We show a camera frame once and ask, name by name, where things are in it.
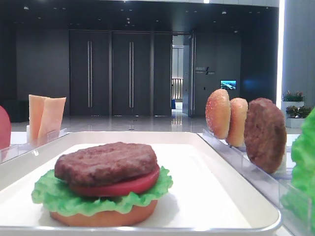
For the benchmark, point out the orange cheese slice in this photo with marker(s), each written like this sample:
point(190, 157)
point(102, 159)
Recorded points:
point(36, 106)
point(51, 119)

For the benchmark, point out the red tomato slice on stack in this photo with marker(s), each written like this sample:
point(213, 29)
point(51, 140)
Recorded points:
point(136, 185)

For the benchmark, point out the brown meat patty on stack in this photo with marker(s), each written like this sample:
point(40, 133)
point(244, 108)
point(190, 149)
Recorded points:
point(106, 164)

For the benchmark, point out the brown upright meat patty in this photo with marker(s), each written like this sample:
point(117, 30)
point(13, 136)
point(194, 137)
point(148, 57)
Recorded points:
point(265, 134)

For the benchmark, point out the green lettuce leaf on stack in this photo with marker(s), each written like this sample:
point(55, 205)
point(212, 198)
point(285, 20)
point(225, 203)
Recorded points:
point(55, 196)

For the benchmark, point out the red upright tomato slice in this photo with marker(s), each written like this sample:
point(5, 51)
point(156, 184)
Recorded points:
point(5, 129)

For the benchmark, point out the green upright lettuce leaf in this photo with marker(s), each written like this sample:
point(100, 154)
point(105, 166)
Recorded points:
point(302, 167)

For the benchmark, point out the sesame bun top upright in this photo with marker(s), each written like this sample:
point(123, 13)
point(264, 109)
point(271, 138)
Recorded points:
point(218, 113)

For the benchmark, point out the dark double doors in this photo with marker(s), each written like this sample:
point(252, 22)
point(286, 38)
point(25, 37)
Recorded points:
point(120, 73)

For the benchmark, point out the plain bun slice upright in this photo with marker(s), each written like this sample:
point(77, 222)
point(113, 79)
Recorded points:
point(239, 108)

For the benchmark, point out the white rectangular metal tray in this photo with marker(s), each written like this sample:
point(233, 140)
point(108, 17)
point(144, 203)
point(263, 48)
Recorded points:
point(208, 196)

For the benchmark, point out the bottom bun slice on tray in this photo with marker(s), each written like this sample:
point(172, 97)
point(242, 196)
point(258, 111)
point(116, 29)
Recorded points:
point(108, 218)

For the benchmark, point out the potted plants in white planter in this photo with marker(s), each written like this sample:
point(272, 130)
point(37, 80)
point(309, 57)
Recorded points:
point(294, 109)

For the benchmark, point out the small wall monitor screen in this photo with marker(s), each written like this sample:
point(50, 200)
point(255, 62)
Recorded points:
point(228, 84)

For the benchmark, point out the clear left long acrylic rail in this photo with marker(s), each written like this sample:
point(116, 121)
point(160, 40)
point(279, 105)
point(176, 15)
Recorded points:
point(14, 150)

